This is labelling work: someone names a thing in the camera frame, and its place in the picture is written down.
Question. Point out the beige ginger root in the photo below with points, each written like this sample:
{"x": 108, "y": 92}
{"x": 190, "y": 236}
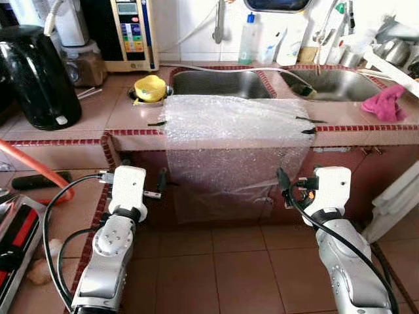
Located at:
{"x": 42, "y": 268}

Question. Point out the jar with brown contents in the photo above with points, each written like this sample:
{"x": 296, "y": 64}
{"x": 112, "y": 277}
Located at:
{"x": 88, "y": 69}

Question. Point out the clear bubble wrap sheet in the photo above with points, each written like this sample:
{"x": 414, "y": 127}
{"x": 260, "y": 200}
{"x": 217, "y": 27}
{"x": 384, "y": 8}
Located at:
{"x": 236, "y": 144}

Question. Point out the clear blue-capped soap bottle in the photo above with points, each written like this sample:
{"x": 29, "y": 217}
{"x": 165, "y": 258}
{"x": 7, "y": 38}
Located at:
{"x": 247, "y": 42}

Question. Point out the white green-tipped stick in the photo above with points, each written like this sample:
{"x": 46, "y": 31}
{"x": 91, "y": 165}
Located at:
{"x": 89, "y": 91}
{"x": 91, "y": 96}

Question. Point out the white plastic bottle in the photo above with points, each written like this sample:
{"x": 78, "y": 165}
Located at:
{"x": 291, "y": 46}

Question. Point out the yellow plastic cup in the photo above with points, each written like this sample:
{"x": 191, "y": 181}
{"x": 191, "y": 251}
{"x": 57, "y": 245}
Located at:
{"x": 150, "y": 88}

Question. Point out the black electric kettle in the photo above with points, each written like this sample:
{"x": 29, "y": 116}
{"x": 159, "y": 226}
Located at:
{"x": 36, "y": 78}

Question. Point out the brown cabinet door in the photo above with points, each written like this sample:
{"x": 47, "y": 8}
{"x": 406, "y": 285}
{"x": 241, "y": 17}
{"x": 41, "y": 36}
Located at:
{"x": 347, "y": 183}

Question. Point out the metal faucet pipe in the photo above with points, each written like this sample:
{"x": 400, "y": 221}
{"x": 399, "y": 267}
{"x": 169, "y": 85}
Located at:
{"x": 218, "y": 26}

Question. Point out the steel pot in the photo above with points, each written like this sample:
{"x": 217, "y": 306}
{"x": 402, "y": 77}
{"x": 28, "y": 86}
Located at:
{"x": 393, "y": 52}

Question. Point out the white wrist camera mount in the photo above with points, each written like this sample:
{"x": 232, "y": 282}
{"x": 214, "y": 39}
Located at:
{"x": 330, "y": 190}
{"x": 127, "y": 186}

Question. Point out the white plastic dish rack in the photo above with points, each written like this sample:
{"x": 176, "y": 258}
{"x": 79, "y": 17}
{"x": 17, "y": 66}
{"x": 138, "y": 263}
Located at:
{"x": 393, "y": 72}

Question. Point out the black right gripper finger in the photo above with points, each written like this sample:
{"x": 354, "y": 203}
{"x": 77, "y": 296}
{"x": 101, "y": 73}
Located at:
{"x": 283, "y": 182}

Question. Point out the dark tray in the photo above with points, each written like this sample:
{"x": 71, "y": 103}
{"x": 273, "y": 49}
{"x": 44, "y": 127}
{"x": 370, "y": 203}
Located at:
{"x": 278, "y": 5}

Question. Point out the white slatted panel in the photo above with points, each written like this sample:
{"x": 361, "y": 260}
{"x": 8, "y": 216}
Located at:
{"x": 396, "y": 203}

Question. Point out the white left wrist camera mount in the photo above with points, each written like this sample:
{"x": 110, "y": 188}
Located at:
{"x": 127, "y": 186}

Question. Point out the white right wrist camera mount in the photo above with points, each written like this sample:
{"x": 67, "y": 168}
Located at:
{"x": 330, "y": 190}

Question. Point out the red and black appliance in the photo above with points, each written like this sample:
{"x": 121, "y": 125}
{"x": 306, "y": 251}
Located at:
{"x": 19, "y": 235}

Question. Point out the steel sink basin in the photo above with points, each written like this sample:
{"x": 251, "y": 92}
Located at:
{"x": 340, "y": 85}
{"x": 216, "y": 85}

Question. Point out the cream water ionizer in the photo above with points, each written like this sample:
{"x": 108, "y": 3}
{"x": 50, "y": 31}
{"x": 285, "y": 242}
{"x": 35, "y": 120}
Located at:
{"x": 121, "y": 62}

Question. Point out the pink cloth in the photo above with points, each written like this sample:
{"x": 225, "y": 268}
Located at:
{"x": 386, "y": 104}

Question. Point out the dark green cucumber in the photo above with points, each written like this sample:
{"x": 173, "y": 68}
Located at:
{"x": 33, "y": 181}

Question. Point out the stainless steel bowl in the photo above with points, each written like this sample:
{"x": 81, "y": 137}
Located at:
{"x": 133, "y": 98}

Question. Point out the chrome sink faucet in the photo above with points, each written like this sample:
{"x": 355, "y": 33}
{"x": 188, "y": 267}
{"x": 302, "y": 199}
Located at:
{"x": 325, "y": 29}

